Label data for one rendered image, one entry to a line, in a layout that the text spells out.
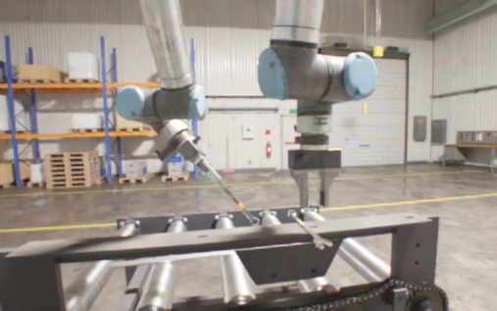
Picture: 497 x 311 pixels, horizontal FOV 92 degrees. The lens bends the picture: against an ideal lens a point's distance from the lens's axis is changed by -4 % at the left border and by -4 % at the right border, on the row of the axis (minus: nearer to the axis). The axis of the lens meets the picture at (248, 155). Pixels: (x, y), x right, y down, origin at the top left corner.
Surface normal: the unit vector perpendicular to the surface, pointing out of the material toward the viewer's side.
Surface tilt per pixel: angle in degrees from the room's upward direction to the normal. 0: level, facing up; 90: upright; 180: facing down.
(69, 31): 90
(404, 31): 90
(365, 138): 90
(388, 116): 90
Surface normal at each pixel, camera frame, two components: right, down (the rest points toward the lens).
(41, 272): 0.16, 0.08
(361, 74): 0.40, 0.07
